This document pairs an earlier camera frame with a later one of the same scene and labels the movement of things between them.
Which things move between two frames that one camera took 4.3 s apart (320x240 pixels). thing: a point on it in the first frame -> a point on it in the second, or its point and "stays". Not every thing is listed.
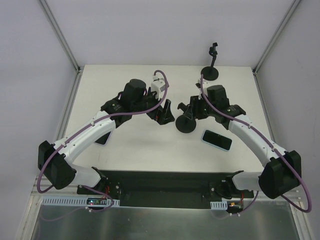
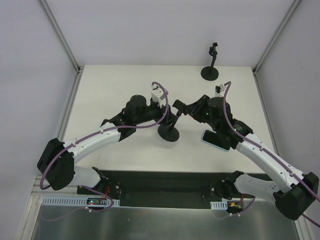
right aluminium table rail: (288, 195) stays
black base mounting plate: (167, 189) stays
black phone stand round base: (185, 124) -> (170, 134)
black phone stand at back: (211, 73) stays
